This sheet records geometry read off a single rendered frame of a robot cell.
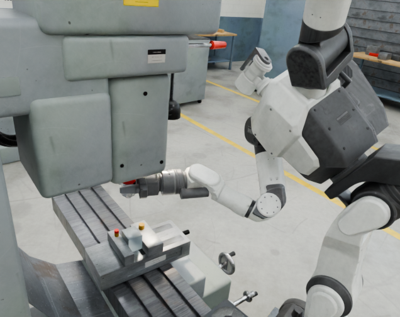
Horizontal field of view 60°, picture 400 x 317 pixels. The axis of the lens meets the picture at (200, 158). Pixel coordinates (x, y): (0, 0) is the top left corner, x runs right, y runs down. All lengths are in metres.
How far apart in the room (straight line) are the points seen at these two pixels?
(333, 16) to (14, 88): 0.67
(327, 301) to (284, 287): 1.50
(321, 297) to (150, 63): 0.84
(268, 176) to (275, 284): 1.58
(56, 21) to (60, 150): 0.29
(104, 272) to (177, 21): 0.80
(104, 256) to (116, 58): 0.69
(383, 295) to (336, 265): 1.80
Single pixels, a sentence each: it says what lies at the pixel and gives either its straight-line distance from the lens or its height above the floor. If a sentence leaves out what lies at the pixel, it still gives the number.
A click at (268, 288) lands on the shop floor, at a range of 2.62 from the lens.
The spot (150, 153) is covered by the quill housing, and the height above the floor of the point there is 1.40.
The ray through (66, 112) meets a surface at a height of 1.56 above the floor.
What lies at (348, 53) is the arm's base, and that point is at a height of 1.73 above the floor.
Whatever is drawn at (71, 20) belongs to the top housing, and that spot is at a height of 1.76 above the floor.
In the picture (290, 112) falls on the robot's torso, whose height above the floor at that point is 1.58.
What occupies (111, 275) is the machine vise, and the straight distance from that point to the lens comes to 1.22.
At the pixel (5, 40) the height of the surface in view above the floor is 1.72.
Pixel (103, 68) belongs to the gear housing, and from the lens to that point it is 0.85.
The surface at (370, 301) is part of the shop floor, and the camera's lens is 2.84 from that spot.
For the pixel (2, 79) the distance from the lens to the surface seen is 0.81.
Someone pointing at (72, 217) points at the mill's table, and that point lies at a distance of 1.58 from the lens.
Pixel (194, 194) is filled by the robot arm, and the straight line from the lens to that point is 1.15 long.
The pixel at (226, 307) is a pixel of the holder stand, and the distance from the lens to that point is 0.95.
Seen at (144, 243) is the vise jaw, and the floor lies 1.04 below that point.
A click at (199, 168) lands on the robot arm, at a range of 1.16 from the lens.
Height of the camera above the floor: 1.85
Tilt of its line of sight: 26 degrees down
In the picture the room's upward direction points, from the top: 6 degrees clockwise
